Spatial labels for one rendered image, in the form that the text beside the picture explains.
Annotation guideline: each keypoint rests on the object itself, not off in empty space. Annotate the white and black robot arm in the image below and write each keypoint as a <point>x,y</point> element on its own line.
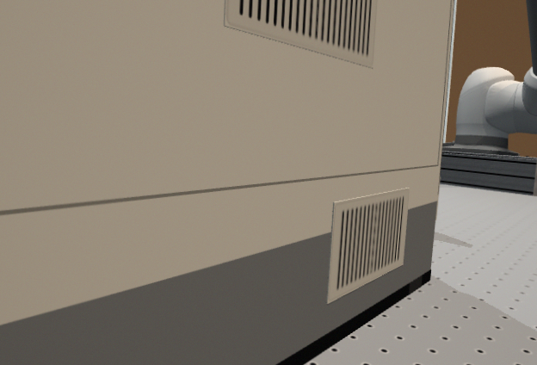
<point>492,105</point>

